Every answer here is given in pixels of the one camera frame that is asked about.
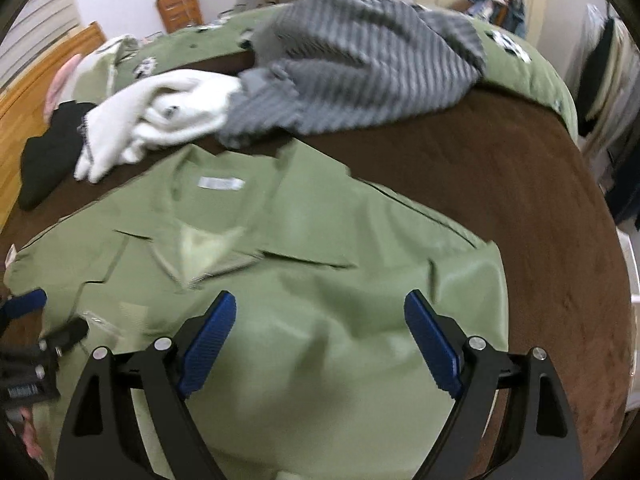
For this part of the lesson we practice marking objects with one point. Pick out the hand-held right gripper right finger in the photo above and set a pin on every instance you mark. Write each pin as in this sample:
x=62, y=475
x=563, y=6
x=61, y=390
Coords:
x=432, y=345

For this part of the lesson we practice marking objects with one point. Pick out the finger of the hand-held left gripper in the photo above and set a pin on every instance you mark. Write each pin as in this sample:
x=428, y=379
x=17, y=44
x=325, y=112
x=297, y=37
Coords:
x=70, y=334
x=27, y=302

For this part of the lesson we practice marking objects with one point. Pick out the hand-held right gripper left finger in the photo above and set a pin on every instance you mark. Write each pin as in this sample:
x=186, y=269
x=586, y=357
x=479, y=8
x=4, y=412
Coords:
x=207, y=345

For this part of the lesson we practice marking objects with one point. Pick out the olive green jacket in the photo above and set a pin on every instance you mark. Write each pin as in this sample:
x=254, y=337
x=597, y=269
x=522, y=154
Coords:
x=310, y=310

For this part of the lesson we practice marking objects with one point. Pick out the hanging clothes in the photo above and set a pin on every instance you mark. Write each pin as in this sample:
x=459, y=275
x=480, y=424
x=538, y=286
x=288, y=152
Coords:
x=607, y=90

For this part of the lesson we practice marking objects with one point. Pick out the pile of denim clothes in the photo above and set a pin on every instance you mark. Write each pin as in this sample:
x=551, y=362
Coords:
x=495, y=0

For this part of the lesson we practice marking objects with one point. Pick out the black garment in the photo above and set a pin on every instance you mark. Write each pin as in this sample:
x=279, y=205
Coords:
x=50, y=160

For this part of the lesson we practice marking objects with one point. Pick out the white fleece garment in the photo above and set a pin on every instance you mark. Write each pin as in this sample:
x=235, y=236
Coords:
x=125, y=115

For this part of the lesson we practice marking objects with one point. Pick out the wooden headboard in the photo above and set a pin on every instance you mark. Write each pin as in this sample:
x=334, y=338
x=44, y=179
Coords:
x=30, y=90

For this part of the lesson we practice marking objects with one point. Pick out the pink plush cloth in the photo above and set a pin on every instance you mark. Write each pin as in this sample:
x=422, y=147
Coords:
x=60, y=85

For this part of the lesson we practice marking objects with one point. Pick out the white window blind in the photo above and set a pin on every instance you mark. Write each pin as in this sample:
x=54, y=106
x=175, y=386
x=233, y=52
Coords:
x=35, y=20

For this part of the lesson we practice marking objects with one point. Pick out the grey striped garment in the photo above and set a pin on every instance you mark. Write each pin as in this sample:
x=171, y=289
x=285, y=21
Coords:
x=360, y=60

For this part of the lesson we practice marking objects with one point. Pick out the green printed blanket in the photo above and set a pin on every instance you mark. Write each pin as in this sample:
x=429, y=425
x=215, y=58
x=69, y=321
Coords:
x=200, y=45

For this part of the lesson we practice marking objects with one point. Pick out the orange wooden chair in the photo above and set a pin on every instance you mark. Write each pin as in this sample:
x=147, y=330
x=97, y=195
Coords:
x=179, y=10

